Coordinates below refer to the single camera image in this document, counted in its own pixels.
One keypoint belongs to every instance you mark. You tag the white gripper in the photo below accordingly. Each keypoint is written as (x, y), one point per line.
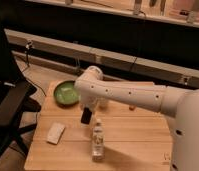
(88, 102)

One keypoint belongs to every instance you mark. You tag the black eraser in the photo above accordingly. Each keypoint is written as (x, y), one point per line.
(86, 116)

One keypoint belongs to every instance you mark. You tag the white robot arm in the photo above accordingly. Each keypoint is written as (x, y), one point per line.
(178, 103)

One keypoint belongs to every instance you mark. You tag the white sponge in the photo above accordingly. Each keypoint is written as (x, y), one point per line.
(55, 133)

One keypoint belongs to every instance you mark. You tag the small clear cup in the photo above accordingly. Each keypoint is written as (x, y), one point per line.
(103, 103)

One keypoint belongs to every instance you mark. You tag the green plate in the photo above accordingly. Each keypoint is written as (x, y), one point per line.
(65, 93)

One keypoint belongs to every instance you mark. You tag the clear plastic bottle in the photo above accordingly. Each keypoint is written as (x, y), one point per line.
(97, 142)

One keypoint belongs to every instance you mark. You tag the small orange object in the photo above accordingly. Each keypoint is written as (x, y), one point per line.
(132, 107)

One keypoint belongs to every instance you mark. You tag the black office chair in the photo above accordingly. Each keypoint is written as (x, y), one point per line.
(15, 98)

